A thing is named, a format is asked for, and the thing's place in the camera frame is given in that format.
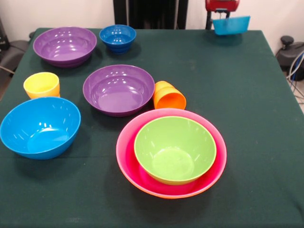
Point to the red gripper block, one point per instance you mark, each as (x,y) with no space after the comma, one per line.
(222,4)

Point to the light blue plastic cup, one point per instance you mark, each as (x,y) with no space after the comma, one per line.
(232,26)

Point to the orange plastic cup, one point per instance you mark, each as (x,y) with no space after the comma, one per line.
(168,99)

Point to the purple plastic bowl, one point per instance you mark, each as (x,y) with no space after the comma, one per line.
(118,92)
(64,50)

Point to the green plastic bowl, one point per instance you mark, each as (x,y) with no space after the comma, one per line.
(175,142)

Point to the pink plastic bowl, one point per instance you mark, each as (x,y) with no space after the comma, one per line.
(128,137)

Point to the orange plastic bowl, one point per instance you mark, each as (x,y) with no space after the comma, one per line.
(171,197)

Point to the dark green table cloth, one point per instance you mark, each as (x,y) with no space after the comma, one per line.
(249,118)

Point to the small dark blue bowl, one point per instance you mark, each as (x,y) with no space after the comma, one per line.
(117,40)

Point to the yellow plastic cup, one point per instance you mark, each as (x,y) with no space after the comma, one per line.
(41,85)

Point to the light blue plastic bowl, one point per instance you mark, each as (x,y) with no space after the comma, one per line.
(40,128)

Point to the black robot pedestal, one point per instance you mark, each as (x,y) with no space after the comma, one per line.
(152,12)

